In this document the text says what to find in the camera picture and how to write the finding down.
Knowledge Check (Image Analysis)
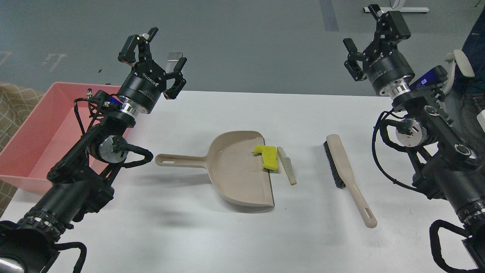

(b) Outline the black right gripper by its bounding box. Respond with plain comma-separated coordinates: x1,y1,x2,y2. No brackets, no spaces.
343,5,415,96

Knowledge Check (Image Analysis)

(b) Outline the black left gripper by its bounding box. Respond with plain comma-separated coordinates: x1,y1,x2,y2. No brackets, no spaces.
118,27,187,114

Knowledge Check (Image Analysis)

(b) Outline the beige hand brush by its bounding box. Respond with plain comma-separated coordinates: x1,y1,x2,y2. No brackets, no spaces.
323,134,378,229

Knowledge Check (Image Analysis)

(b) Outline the beige plastic dustpan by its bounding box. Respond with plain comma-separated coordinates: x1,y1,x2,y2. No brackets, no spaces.
154,131,274,207

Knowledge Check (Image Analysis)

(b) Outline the yellow sponge piece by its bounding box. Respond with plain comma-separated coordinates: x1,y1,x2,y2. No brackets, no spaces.
252,145,279,171

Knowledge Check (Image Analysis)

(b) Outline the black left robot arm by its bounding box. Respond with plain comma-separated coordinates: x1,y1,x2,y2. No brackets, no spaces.
1,27,187,273

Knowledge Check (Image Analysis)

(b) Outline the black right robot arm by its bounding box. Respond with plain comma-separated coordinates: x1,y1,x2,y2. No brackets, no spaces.
343,5,484,273

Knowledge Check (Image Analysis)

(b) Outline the pink plastic bin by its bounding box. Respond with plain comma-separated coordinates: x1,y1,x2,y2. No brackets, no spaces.
0,82,131,194

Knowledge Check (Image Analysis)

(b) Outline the grey floor socket plate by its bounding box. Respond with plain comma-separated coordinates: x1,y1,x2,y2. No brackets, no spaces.
167,52,184,62

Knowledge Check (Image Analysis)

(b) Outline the white desk base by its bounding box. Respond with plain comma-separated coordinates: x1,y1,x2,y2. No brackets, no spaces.
376,0,430,16

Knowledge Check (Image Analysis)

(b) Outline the white office chair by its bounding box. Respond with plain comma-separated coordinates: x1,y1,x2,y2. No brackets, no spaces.
440,49,485,152

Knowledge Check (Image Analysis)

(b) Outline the beige checkered cloth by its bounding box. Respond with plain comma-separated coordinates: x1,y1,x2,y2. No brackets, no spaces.
0,82,45,217

